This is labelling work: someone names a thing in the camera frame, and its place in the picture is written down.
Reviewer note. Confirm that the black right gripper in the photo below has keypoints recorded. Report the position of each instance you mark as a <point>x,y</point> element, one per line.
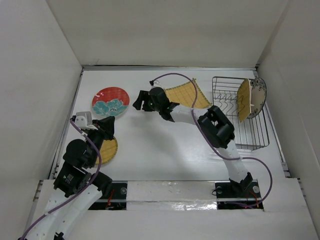
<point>138,103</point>

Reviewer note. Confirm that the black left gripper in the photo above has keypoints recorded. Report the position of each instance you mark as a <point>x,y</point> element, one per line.
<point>106,124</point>

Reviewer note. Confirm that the round bamboo tray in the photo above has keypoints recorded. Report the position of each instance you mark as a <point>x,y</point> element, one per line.
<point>108,150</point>

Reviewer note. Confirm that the red teal floral plate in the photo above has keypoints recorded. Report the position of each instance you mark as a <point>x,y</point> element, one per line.
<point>110,101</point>

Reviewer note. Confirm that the fan-shaped bamboo tray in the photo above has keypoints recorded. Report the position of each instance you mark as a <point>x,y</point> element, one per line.
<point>243,100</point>

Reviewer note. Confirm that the blue white floral plate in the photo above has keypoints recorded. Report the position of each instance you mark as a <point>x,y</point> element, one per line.
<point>258,96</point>

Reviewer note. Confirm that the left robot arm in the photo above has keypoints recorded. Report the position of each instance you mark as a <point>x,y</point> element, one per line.
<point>79,182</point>

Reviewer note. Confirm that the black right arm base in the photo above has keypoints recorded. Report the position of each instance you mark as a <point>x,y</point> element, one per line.
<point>229,190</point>

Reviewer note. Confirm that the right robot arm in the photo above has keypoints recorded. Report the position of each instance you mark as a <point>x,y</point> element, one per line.
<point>212,123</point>

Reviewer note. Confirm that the square bamboo tray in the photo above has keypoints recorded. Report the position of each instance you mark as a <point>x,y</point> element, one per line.
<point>185,94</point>

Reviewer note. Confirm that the white foam front strip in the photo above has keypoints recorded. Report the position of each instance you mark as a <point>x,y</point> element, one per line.
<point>164,190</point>

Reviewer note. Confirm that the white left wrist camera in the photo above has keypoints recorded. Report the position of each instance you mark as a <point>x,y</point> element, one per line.
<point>83,120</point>

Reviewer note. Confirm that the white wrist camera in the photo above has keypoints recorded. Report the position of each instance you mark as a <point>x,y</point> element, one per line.
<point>155,84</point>
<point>83,120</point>

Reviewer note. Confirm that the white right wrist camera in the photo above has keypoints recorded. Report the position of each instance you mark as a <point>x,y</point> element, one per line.
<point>155,84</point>

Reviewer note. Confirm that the metal front rail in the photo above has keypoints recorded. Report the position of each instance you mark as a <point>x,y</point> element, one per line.
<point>178,200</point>

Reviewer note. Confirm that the dark wire dish rack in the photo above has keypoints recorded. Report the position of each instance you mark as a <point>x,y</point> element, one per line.
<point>251,134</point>

